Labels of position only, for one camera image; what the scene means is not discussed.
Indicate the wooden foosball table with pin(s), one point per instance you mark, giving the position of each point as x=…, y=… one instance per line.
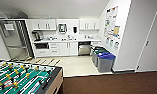
x=24, y=80

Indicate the stainless steel dishwasher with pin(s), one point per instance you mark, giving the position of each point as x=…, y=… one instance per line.
x=84, y=49

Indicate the white door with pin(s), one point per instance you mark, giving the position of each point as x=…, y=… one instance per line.
x=150, y=40

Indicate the colourful wall poster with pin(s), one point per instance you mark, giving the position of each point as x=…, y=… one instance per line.
x=111, y=25

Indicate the white drawer unit narrow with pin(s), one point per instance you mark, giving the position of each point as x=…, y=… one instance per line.
x=96, y=43

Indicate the white under-sink cabinet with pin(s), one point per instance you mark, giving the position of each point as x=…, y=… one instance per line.
x=68, y=49

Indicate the white wall cabinet three doors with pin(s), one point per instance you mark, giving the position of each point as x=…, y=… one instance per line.
x=89, y=24

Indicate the grey bin blue lid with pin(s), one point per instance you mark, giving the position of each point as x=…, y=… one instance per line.
x=105, y=63

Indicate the white drawer unit wide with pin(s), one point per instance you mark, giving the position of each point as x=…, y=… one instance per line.
x=54, y=49

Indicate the black built-in microwave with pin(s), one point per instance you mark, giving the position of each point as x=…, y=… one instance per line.
x=41, y=46

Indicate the stainless steel fridge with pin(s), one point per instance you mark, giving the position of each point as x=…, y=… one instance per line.
x=14, y=40

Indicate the grey bin green lid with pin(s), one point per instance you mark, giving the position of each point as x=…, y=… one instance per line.
x=98, y=50

